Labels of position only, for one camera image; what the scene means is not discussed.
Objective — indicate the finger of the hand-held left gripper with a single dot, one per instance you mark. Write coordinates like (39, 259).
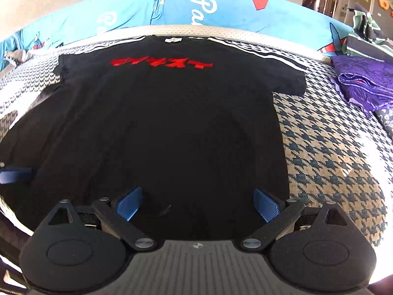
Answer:
(15, 174)

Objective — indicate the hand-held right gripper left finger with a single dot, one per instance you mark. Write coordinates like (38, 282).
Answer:
(129, 204)

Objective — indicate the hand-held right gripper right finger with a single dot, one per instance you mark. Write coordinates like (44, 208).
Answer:
(267, 204)

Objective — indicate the black t-shirt with red print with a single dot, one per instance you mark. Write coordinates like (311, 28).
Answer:
(169, 123)

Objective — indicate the dark grey printed blanket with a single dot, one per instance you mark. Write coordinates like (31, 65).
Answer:
(385, 123)

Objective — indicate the purple floral jacket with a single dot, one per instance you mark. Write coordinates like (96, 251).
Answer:
(362, 80)

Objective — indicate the green striped garment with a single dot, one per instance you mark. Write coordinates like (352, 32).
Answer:
(365, 33)

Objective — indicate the blue printed quilt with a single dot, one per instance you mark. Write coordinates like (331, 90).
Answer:
(230, 9)

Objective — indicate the white printed box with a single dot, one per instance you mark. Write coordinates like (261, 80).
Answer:
(342, 7)

